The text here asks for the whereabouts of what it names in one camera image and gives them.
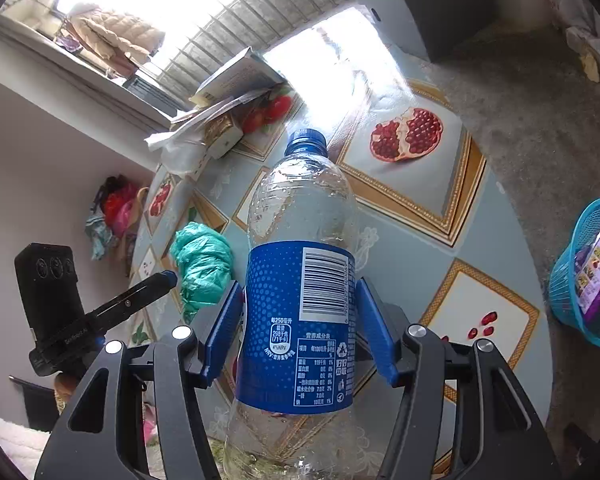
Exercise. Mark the gold snack packet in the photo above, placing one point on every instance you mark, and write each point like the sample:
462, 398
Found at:
225, 132

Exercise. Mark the cream green fuzzy blanket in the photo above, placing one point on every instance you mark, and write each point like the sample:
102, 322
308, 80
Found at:
15, 445

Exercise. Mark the teal patterned cloth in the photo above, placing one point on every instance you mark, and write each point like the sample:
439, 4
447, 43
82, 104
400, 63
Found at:
97, 235

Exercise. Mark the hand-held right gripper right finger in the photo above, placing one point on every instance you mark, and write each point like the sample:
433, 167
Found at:
377, 332

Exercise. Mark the grey cabinet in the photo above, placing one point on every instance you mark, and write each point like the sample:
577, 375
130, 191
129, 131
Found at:
430, 15

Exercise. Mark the fruit print tablecloth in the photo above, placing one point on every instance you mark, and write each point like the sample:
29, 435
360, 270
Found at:
405, 240

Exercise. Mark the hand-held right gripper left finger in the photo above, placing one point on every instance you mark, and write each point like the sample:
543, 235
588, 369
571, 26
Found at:
225, 332

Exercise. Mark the cream cloth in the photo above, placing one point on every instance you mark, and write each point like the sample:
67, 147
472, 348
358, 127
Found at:
180, 155

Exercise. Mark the metal clothes rack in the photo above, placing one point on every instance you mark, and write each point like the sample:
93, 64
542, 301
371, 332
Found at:
22, 0

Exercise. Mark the white crumpled plastic bag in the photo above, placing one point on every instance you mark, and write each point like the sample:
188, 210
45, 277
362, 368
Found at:
215, 110

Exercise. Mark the small litter pile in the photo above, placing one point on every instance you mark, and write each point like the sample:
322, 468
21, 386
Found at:
590, 60

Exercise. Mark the beige padded jacket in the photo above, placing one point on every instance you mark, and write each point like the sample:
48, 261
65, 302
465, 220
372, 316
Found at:
115, 35

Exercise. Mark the green plastic bag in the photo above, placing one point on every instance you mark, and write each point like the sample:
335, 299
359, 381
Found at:
202, 265

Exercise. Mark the blue white carton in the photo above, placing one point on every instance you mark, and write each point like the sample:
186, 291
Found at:
235, 77

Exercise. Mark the blue plastic basket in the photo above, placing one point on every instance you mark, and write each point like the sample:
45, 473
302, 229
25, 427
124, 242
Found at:
565, 285

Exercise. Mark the blue label plastic bottle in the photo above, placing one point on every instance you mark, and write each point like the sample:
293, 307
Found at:
300, 310

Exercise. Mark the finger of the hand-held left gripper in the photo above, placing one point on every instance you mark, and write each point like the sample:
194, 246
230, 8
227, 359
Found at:
130, 302

